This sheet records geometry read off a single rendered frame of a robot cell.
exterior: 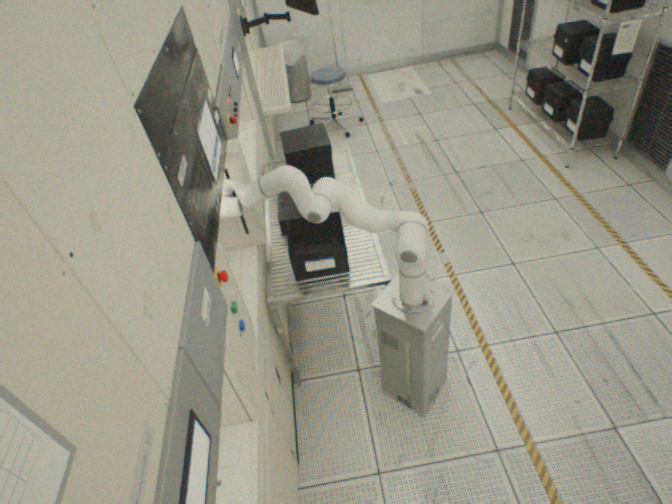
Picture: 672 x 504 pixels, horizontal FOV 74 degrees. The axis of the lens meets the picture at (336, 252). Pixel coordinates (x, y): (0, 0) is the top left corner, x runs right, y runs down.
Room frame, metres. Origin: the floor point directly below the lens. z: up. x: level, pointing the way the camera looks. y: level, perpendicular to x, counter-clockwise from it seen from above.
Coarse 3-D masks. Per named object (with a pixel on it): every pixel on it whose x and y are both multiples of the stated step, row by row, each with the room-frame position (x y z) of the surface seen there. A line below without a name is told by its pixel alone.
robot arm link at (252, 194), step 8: (224, 184) 1.63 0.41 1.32; (232, 184) 1.59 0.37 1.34; (240, 184) 1.59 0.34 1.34; (248, 184) 1.55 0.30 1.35; (256, 184) 1.50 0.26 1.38; (224, 192) 1.63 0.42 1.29; (240, 192) 1.54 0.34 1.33; (248, 192) 1.51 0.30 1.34; (256, 192) 1.49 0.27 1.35; (240, 200) 1.52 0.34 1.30; (248, 200) 1.50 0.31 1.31; (256, 200) 1.49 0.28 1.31; (264, 200) 1.50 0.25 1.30
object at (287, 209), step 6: (312, 186) 2.19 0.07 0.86; (282, 192) 2.19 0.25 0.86; (282, 198) 2.13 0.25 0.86; (288, 198) 2.11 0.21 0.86; (282, 204) 2.07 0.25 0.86; (288, 204) 2.06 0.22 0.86; (294, 204) 2.05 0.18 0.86; (282, 210) 2.01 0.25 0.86; (288, 210) 2.00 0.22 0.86; (294, 210) 1.99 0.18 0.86; (282, 216) 1.96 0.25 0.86; (288, 216) 1.95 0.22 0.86; (294, 216) 1.94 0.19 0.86; (300, 216) 1.93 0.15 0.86; (282, 222) 1.92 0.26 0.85; (282, 228) 1.92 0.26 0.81; (282, 234) 1.92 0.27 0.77
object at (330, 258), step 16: (288, 224) 1.81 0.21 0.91; (304, 224) 1.82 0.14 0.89; (320, 224) 1.82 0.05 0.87; (336, 224) 1.82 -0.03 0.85; (288, 240) 1.67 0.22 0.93; (304, 240) 1.82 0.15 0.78; (320, 240) 1.79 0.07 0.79; (336, 240) 1.79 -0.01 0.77; (304, 256) 1.55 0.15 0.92; (320, 256) 1.55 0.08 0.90; (336, 256) 1.55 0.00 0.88; (304, 272) 1.55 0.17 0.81; (320, 272) 1.55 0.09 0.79; (336, 272) 1.55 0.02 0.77
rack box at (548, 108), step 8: (568, 80) 3.79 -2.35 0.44; (552, 88) 3.69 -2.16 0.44; (560, 88) 3.66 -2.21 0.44; (568, 88) 3.63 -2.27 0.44; (544, 96) 3.75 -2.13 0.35; (552, 96) 3.65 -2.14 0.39; (560, 96) 3.54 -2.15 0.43; (568, 96) 3.53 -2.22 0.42; (576, 96) 3.53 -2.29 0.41; (544, 104) 3.75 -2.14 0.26; (552, 104) 3.60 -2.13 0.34; (560, 104) 3.53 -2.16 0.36; (568, 104) 3.52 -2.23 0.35; (544, 112) 3.73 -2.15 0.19; (552, 112) 3.60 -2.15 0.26; (560, 112) 3.53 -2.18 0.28; (560, 120) 3.53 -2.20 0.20
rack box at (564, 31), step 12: (564, 24) 3.79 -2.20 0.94; (576, 24) 3.73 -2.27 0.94; (588, 24) 3.70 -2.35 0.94; (564, 36) 3.66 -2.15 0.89; (576, 36) 3.56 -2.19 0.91; (588, 36) 3.56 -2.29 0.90; (564, 48) 3.62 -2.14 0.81; (576, 48) 3.56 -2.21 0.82; (564, 60) 3.58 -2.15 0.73; (576, 60) 3.56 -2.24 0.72
